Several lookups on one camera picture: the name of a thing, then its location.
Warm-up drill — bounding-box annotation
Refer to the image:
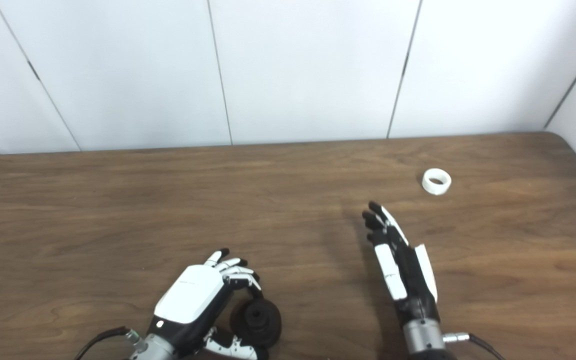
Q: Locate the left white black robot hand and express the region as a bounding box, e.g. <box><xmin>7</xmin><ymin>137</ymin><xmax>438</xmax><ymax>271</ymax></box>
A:
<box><xmin>148</xmin><ymin>248</ymin><xmax>270</xmax><ymax>360</ymax></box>

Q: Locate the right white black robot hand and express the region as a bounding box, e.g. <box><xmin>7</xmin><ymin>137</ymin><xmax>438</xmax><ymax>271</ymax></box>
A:
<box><xmin>362</xmin><ymin>201</ymin><xmax>440</xmax><ymax>327</ymax></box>

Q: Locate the round black part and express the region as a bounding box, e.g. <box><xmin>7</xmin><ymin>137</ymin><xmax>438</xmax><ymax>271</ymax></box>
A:
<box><xmin>229</xmin><ymin>298</ymin><xmax>283</xmax><ymax>350</ymax></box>

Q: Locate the white ring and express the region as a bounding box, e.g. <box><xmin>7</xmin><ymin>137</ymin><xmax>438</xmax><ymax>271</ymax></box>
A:
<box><xmin>422</xmin><ymin>168</ymin><xmax>452</xmax><ymax>196</ymax></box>

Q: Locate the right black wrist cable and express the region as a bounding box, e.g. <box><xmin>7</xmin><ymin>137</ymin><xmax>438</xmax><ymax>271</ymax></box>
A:
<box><xmin>442</xmin><ymin>331</ymin><xmax>507</xmax><ymax>360</ymax></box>

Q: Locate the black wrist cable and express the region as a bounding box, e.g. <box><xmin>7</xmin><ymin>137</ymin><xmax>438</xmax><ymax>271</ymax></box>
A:
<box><xmin>73</xmin><ymin>326</ymin><xmax>142</xmax><ymax>360</ymax></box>
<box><xmin>442</xmin><ymin>331</ymin><xmax>507</xmax><ymax>360</ymax></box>

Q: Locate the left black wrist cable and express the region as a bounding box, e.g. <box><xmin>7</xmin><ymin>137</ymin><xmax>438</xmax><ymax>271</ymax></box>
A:
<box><xmin>73</xmin><ymin>326</ymin><xmax>142</xmax><ymax>360</ymax></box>

